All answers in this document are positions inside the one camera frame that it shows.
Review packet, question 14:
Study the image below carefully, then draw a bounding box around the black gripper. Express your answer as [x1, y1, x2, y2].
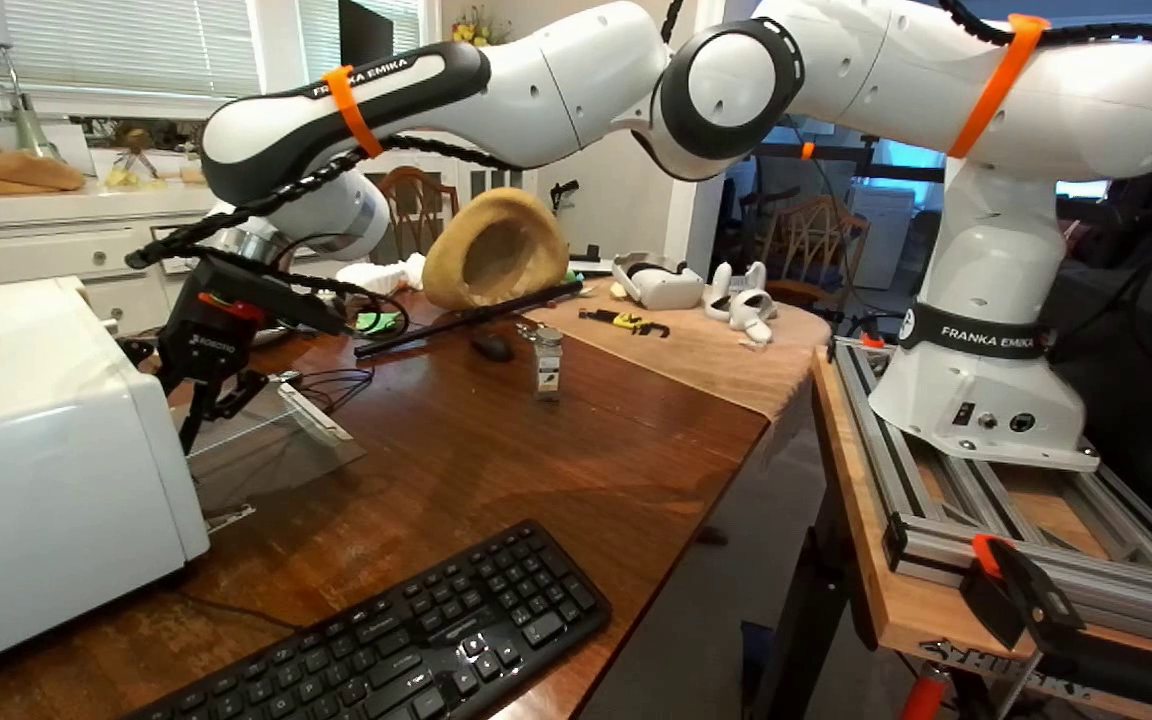
[155, 254, 344, 454]

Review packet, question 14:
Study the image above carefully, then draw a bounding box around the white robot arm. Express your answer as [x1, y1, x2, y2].
[132, 0, 1152, 473]

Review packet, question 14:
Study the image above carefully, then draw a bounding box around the glass oven door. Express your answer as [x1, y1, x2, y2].
[186, 380, 358, 514]

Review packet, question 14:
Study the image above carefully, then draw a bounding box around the white toaster oven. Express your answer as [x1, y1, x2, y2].
[0, 277, 209, 650]

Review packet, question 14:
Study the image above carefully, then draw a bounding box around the long black stick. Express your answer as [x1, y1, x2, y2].
[353, 281, 584, 361]

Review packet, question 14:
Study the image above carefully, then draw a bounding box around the white sideboard cabinet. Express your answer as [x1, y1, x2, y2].
[0, 186, 216, 337]

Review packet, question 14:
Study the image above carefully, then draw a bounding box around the black computer mouse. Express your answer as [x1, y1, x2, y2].
[471, 337, 516, 365]

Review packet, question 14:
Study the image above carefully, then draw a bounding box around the tan straw hat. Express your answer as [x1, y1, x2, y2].
[421, 186, 566, 308]

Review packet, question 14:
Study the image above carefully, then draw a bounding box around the black computer keyboard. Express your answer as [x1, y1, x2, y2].
[135, 520, 607, 720]

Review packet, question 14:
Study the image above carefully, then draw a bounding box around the glass spice jar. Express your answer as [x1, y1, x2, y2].
[530, 325, 565, 399]

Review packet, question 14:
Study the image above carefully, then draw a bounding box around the white VR headset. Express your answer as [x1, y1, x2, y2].
[612, 263, 702, 308]

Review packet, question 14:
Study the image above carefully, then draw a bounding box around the white VR controller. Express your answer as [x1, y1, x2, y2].
[702, 258, 777, 348]

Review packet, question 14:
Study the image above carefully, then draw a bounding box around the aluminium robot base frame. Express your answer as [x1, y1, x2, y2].
[810, 338, 1152, 649]

